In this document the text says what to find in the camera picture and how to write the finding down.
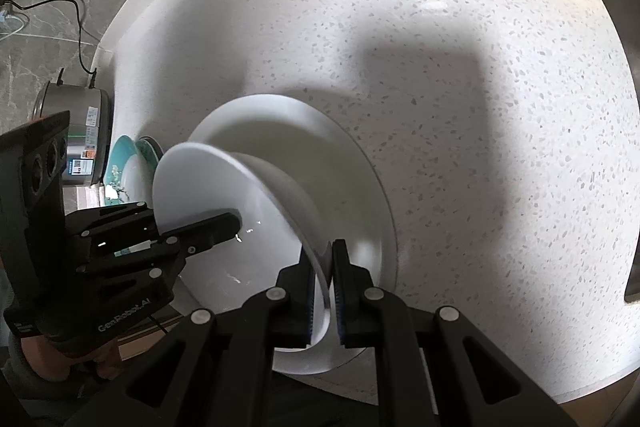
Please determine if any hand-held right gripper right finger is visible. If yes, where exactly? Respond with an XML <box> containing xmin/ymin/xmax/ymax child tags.
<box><xmin>333</xmin><ymin>238</ymin><xmax>576</xmax><ymax>427</ymax></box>

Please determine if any stainless steel rice cooker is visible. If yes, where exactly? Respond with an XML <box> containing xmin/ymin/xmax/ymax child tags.
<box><xmin>31</xmin><ymin>79</ymin><xmax>111</xmax><ymax>188</ymax></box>

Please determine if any person's left forearm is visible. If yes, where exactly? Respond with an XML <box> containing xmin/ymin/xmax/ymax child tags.
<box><xmin>0</xmin><ymin>332</ymin><xmax>76</xmax><ymax>408</ymax></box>

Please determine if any small white bowl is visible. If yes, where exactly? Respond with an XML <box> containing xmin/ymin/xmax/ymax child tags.
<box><xmin>151</xmin><ymin>143</ymin><xmax>335</xmax><ymax>350</ymax></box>

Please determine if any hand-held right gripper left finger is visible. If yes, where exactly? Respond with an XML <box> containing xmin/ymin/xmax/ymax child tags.
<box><xmin>65</xmin><ymin>252</ymin><xmax>316</xmax><ymax>427</ymax></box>

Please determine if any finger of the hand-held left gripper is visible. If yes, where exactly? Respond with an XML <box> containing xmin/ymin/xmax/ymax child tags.
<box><xmin>66</xmin><ymin>202</ymin><xmax>159</xmax><ymax>254</ymax></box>
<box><xmin>75</xmin><ymin>212</ymin><xmax>243</xmax><ymax>304</ymax></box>

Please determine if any black cable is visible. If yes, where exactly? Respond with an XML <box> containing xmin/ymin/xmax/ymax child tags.
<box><xmin>5</xmin><ymin>0</ymin><xmax>98</xmax><ymax>88</ymax></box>

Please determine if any large white bowl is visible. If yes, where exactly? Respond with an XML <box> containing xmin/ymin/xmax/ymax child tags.
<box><xmin>187</xmin><ymin>93</ymin><xmax>397</xmax><ymax>376</ymax></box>

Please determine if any small teal floral dish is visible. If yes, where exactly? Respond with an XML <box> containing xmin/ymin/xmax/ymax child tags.
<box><xmin>102</xmin><ymin>134</ymin><xmax>153</xmax><ymax>208</ymax></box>

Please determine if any person's left hand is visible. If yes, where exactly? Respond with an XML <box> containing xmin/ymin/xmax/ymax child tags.
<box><xmin>20</xmin><ymin>334</ymin><xmax>124</xmax><ymax>383</ymax></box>

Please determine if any large teal floral plate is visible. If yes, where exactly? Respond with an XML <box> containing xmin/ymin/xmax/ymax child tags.
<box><xmin>137</xmin><ymin>136</ymin><xmax>164</xmax><ymax>164</ymax></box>

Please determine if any white cable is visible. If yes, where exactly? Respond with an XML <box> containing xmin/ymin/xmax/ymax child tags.
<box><xmin>0</xmin><ymin>4</ymin><xmax>98</xmax><ymax>55</ymax></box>

